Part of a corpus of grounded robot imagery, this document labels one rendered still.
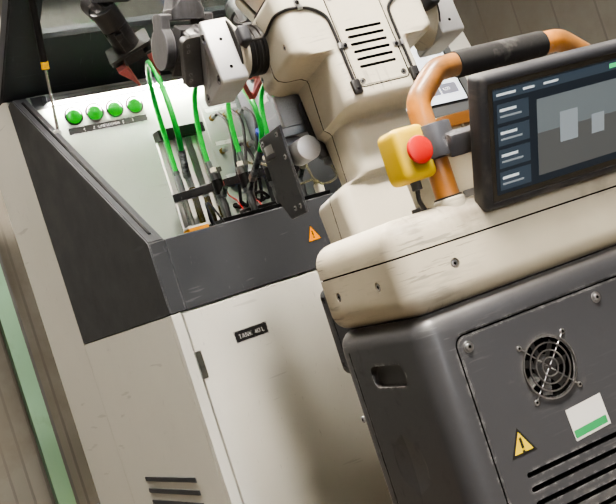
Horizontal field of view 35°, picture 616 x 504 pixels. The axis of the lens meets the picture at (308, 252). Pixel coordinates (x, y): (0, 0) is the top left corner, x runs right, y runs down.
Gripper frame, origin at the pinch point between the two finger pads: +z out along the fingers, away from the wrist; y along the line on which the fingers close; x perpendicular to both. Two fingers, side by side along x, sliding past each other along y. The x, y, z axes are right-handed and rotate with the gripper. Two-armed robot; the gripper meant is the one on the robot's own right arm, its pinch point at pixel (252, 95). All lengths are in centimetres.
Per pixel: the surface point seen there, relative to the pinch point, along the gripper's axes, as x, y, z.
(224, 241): 16.9, -23.3, 19.8
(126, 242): 36.9, -15.1, 19.1
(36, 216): 52, 33, 42
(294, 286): 3.7, -30.7, 32.5
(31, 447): 75, 106, 217
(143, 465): 45, -30, 77
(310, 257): -2.6, -25.7, 30.0
